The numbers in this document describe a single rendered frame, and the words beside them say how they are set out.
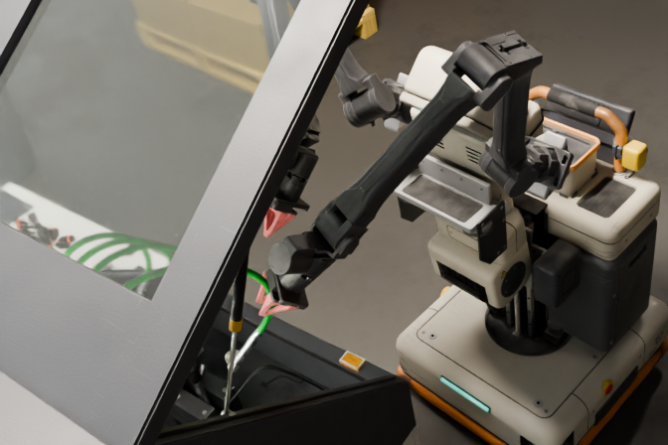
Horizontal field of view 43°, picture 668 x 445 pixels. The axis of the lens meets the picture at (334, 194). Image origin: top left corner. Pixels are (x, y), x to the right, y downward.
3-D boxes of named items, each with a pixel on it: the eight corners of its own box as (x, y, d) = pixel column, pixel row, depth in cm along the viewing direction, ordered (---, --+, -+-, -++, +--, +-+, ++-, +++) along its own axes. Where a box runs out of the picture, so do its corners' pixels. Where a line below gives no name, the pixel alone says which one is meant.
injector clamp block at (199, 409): (250, 426, 188) (234, 385, 178) (222, 461, 183) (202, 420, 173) (148, 366, 207) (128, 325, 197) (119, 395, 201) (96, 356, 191)
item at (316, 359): (402, 416, 188) (393, 372, 178) (391, 431, 186) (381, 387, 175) (205, 314, 222) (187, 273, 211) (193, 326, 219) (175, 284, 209)
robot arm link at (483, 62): (554, 43, 140) (515, 9, 145) (490, 84, 138) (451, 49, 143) (537, 184, 178) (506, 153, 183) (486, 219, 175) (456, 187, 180)
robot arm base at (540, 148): (575, 153, 180) (528, 134, 188) (557, 151, 174) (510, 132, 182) (560, 191, 183) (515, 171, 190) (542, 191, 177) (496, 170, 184)
